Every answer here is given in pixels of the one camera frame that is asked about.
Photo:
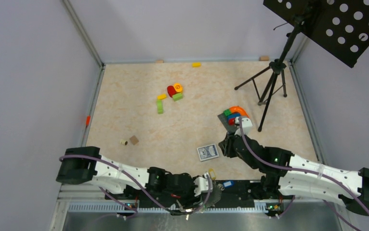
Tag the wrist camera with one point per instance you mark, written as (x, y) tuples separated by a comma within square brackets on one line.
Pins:
[(244, 125), (203, 184)]

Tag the black perforated panel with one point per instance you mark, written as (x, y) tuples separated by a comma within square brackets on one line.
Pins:
[(341, 27)]

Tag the orange curved lego tube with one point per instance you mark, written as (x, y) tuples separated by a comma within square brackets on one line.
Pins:
[(238, 109)]

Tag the black tripod stand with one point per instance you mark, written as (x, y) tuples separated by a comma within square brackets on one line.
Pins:
[(278, 68)]

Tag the yellow rectangular block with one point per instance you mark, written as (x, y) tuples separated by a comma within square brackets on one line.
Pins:
[(161, 97)]

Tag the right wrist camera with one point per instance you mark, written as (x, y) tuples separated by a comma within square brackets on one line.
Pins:
[(244, 125)]

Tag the green rectangular block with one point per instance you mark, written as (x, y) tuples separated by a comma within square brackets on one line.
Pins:
[(177, 96)]

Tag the blue lego brick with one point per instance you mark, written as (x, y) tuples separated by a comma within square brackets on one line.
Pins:
[(233, 115)]

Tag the playing card deck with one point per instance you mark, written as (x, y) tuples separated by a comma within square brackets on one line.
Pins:
[(207, 152)]

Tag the orange round block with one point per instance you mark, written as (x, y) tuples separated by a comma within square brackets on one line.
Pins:
[(178, 87)]

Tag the red lego brick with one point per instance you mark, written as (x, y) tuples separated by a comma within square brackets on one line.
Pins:
[(231, 121)]

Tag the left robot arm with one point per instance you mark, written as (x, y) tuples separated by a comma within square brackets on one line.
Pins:
[(178, 194)]

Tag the perforated metal keyring plate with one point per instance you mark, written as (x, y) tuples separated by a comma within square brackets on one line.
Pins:
[(215, 195)]

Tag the small wooden hexagon block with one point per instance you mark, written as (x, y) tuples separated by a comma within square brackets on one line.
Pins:
[(134, 140)]

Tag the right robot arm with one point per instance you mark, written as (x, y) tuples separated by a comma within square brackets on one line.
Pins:
[(288, 174)]

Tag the blue key tag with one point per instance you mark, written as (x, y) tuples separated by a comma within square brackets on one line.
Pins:
[(228, 183)]

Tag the yellow key tag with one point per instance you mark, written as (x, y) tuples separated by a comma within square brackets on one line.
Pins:
[(212, 174)]

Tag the red cylinder block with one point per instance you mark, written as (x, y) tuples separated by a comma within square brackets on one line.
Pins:
[(171, 90)]

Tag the grey lego baseplate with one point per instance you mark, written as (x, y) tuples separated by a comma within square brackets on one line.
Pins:
[(229, 128)]

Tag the green lego brick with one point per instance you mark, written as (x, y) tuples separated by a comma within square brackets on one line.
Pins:
[(227, 112)]

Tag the yellow block at far edge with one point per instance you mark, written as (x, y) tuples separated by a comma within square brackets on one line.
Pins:
[(196, 64)]

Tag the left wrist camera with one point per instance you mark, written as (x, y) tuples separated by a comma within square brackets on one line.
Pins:
[(203, 184)]

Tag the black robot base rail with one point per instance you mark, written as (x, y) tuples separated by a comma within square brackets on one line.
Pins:
[(242, 194)]

